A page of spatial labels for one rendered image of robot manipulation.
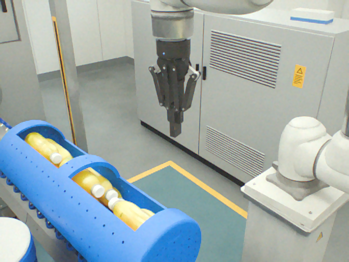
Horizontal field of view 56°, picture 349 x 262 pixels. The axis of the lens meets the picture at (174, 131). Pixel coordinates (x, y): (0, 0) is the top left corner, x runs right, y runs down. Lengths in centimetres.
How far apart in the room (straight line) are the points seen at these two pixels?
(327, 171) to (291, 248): 36
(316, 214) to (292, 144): 26
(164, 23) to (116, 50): 560
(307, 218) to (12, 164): 109
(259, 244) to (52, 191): 87
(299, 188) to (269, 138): 129
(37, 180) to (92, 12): 491
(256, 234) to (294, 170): 35
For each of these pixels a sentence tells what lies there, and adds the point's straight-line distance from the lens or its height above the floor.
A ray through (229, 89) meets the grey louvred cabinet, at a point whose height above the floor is 89.
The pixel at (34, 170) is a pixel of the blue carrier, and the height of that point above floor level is 119.
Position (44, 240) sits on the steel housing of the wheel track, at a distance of 146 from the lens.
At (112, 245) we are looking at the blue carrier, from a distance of 94.
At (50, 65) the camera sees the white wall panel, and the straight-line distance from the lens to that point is 580.
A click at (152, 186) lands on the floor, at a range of 303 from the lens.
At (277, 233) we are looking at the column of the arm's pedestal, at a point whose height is 89.
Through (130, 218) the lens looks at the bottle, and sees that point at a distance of 99.
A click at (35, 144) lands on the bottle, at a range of 143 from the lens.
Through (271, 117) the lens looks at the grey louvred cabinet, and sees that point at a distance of 254.
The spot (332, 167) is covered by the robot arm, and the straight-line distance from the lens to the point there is 120.
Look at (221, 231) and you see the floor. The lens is 264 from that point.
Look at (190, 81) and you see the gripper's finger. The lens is 73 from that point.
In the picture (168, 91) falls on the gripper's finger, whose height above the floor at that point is 158.
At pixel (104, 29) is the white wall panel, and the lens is 610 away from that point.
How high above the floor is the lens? 186
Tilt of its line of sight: 28 degrees down
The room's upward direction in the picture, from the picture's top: straight up
